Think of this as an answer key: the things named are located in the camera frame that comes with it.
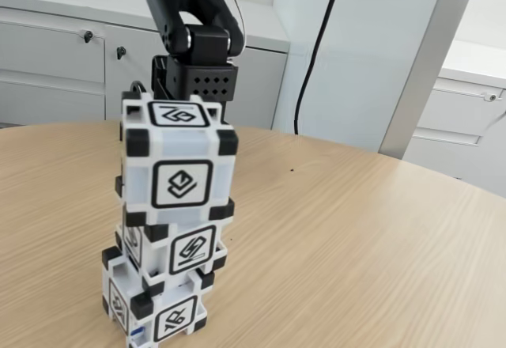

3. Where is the white cube lightning symbol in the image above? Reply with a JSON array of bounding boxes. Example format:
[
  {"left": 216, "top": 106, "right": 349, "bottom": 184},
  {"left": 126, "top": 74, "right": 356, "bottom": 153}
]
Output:
[{"left": 115, "top": 199, "right": 236, "bottom": 286}]

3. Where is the white cube layers symbol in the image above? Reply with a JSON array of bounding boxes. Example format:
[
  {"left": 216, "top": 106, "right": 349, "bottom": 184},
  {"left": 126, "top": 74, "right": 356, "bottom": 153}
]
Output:
[{"left": 114, "top": 90, "right": 240, "bottom": 226}]

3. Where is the black round emblem disc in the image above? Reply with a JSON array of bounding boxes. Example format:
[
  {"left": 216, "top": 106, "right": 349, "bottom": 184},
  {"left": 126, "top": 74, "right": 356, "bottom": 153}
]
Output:
[{"left": 130, "top": 80, "right": 155, "bottom": 95}]

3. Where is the white cube lamp symbol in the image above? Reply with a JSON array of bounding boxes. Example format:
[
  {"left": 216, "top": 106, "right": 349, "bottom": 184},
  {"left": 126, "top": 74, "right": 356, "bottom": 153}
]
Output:
[{"left": 101, "top": 244, "right": 217, "bottom": 345}]

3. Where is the grey metal pillar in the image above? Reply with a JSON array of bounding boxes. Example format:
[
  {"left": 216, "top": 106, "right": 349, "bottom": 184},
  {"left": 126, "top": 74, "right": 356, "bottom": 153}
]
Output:
[{"left": 378, "top": 0, "right": 482, "bottom": 161}]

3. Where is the small white drawer cabinet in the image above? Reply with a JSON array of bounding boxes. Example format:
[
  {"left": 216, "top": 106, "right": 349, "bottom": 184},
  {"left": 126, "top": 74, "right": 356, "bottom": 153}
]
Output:
[{"left": 405, "top": 65, "right": 506, "bottom": 199}]

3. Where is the black camera cable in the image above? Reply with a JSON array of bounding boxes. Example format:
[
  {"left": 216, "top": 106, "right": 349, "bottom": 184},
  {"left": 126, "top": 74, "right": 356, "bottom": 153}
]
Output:
[{"left": 293, "top": 0, "right": 341, "bottom": 135}]

